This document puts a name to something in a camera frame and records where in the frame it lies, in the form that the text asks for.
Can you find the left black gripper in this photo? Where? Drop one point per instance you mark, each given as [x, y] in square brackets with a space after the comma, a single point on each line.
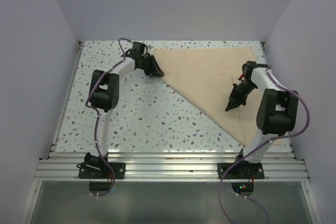
[155, 71]

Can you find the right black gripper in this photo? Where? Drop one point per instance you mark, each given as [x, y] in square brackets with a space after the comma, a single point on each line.
[235, 101]

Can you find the beige surgical cloth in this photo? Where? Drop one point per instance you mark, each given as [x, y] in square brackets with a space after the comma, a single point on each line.
[205, 77]

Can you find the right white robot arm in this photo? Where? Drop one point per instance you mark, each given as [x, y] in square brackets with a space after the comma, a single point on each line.
[276, 115]

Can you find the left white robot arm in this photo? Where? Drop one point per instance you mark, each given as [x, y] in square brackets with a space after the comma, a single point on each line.
[104, 87]

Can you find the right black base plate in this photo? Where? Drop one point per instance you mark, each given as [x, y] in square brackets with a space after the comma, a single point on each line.
[244, 170]

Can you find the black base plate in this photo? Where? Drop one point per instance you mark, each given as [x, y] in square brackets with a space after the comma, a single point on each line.
[91, 172]
[244, 170]

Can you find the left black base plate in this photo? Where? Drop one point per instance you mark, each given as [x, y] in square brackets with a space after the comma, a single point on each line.
[91, 172]

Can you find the aluminium mounting rail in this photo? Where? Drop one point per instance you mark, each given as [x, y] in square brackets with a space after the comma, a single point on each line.
[172, 167]

